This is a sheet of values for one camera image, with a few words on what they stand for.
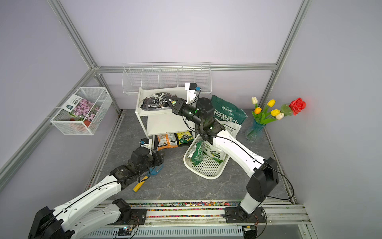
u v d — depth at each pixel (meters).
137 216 0.74
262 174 0.42
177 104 0.60
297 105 0.71
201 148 0.85
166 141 0.94
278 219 0.74
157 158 0.70
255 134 0.97
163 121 0.92
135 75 0.97
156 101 0.66
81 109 0.74
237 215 0.74
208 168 0.90
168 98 0.63
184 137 1.01
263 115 0.85
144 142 0.71
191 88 0.59
